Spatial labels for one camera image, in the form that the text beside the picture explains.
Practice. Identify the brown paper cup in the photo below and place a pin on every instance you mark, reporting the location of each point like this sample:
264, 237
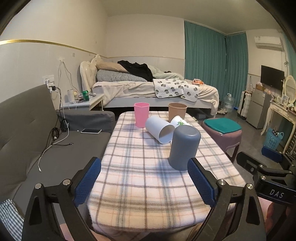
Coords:
176, 109

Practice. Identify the patterned white quilted mat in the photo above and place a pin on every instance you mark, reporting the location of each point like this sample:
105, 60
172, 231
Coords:
167, 88

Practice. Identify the blue laundry basket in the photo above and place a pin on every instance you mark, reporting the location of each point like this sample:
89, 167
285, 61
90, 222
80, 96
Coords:
273, 138

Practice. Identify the grey sofa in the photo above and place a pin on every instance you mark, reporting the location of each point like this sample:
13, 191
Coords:
40, 144

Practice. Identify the plaid table blanket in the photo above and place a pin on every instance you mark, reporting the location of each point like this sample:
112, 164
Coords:
137, 190

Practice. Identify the black clothing on bed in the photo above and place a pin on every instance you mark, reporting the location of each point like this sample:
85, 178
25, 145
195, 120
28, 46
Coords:
140, 70

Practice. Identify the checked shorts fabric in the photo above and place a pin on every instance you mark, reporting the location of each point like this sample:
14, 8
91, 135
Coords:
11, 219

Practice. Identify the bed with beige sheets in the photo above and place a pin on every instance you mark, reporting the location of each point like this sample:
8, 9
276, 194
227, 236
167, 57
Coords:
126, 93

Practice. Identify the person's right hand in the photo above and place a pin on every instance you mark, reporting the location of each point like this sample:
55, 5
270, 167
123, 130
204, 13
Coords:
272, 212

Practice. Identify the striped pillow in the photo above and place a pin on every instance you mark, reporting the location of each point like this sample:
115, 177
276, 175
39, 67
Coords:
114, 76

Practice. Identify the white bedside table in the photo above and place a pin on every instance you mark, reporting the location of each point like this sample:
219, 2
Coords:
88, 105

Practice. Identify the green curtain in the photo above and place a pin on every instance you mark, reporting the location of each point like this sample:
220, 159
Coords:
218, 60

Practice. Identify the pink plastic cup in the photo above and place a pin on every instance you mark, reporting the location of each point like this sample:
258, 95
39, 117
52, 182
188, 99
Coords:
141, 112

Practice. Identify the black television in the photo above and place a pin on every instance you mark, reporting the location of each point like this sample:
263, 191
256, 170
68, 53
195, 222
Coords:
272, 77

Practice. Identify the white smartphone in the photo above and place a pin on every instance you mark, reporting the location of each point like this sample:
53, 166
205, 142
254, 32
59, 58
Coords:
91, 131

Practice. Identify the grey mini fridge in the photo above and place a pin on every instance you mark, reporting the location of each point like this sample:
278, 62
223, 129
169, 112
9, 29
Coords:
258, 107

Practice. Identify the white tumbler on nightstand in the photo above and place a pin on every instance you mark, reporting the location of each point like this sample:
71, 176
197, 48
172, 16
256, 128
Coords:
70, 95

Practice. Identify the white air conditioner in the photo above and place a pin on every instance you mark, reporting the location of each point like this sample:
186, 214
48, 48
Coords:
268, 42

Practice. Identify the green soda can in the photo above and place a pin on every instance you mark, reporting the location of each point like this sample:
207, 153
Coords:
85, 95

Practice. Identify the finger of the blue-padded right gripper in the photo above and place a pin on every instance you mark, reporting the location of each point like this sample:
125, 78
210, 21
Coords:
271, 154

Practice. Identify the dark grey cup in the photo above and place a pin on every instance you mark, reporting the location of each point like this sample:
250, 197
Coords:
184, 146

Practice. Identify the plain white cup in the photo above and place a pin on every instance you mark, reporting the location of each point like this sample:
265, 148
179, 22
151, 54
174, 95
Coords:
160, 129

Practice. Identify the white dressing table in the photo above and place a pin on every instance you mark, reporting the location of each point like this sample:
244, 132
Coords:
283, 119

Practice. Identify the purple stool teal cushion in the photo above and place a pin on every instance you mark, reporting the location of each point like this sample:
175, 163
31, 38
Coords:
226, 133

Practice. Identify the white wall power strip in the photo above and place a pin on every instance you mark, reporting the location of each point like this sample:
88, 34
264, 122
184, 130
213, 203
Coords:
49, 82

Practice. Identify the white cup green print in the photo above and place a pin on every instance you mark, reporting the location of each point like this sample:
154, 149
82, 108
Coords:
178, 121

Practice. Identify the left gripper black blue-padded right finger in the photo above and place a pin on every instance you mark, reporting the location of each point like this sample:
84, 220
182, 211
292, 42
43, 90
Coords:
235, 211

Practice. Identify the oval white vanity mirror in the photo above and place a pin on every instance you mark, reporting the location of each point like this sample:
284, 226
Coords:
289, 88

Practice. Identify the clear water jug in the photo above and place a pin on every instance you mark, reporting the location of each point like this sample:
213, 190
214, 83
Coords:
228, 103

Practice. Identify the white suitcase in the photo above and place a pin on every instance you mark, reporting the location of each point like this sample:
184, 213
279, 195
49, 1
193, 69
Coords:
244, 104

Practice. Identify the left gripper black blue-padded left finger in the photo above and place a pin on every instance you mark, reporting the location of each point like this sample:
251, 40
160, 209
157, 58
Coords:
41, 222

